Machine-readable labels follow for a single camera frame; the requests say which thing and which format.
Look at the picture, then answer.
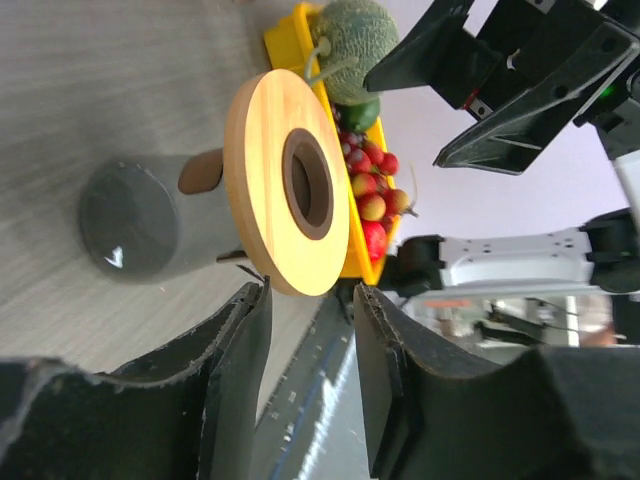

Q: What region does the glass coffee carafe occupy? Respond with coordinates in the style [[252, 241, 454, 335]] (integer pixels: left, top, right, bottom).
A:
[[78, 149, 247, 284]]

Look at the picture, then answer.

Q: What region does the red apple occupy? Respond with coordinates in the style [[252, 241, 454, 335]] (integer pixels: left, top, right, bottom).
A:
[[361, 220, 388, 263]]

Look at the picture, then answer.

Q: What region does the green netted melon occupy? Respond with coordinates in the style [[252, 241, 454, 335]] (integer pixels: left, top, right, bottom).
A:
[[304, 0, 399, 106]]

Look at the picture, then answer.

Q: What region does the round wooden dripper stand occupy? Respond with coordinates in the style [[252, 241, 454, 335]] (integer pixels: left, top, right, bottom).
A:
[[223, 69, 349, 296]]

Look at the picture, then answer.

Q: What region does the red lychee cluster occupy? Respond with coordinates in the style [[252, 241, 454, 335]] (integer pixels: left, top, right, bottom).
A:
[[340, 136, 418, 230]]

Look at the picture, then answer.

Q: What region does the red grape bunch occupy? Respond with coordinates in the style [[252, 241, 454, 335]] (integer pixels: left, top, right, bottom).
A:
[[330, 103, 361, 149]]

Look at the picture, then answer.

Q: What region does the dark green lime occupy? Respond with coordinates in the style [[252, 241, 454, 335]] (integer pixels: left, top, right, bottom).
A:
[[337, 98, 381, 133]]

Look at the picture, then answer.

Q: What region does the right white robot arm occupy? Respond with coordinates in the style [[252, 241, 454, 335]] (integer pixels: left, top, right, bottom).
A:
[[363, 1, 639, 298]]

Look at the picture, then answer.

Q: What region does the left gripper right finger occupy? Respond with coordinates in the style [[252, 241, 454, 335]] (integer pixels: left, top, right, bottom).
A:
[[353, 285, 639, 479]]

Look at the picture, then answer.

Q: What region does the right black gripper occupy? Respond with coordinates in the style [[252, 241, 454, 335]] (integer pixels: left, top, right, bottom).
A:
[[363, 0, 639, 175]]

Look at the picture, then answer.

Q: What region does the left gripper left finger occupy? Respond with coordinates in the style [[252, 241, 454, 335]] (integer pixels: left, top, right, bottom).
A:
[[1, 282, 272, 479]]

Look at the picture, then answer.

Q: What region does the yellow plastic fruit tray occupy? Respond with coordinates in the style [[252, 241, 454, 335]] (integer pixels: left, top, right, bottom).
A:
[[264, 2, 409, 286]]

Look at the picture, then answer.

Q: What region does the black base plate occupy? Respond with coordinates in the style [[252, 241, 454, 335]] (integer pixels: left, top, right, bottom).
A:
[[249, 294, 369, 479]]

